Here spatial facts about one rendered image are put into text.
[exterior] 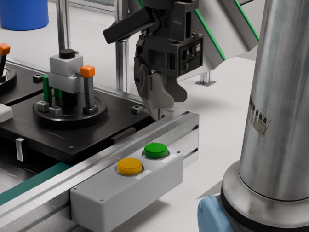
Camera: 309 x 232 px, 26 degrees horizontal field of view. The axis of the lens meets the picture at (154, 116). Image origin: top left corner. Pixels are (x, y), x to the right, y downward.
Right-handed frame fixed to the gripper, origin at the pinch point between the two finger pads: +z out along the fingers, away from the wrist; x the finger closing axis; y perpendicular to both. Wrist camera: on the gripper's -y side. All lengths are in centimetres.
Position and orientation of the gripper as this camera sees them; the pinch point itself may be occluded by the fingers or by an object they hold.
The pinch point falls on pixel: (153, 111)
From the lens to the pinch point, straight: 111.1
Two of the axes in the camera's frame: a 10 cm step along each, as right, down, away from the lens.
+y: 7.9, 2.5, -5.6
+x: 6.1, -3.2, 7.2
